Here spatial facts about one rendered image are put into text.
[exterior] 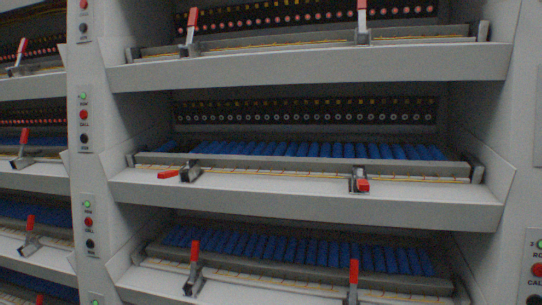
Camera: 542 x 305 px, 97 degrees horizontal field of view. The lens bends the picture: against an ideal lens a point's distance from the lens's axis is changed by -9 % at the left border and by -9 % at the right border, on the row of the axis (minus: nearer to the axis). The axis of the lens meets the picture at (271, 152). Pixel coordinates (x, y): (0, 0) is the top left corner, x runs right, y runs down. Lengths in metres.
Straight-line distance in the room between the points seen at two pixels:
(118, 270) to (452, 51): 0.65
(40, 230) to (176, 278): 0.41
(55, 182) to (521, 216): 0.77
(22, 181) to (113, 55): 0.35
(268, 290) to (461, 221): 0.31
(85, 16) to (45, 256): 0.52
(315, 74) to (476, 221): 0.29
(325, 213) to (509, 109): 0.27
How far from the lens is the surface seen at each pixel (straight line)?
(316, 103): 0.52
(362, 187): 0.31
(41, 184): 0.70
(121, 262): 0.60
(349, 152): 0.45
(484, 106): 0.48
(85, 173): 0.58
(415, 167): 0.42
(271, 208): 0.40
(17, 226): 0.92
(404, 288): 0.51
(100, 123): 0.54
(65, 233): 0.77
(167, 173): 0.39
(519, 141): 0.42
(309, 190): 0.38
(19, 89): 0.75
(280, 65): 0.39
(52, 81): 0.66
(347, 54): 0.38
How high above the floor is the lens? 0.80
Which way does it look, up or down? 4 degrees down
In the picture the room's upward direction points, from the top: 1 degrees clockwise
